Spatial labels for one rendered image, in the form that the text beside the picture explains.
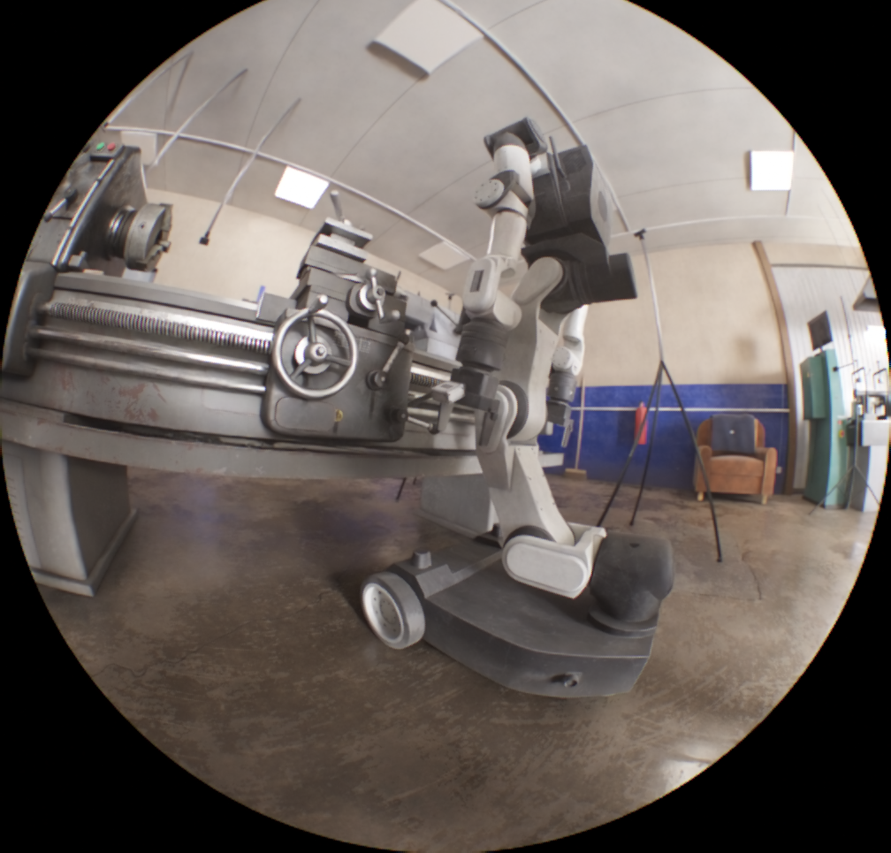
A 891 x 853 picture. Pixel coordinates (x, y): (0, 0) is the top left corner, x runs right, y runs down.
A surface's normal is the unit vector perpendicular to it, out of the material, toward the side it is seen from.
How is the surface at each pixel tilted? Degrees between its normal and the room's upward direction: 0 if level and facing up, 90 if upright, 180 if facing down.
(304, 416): 90
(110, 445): 90
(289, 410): 90
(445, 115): 180
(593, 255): 90
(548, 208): 101
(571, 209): 115
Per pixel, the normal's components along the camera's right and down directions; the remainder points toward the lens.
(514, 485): -0.67, -0.11
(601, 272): -0.66, 0.28
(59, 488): 0.69, 0.00
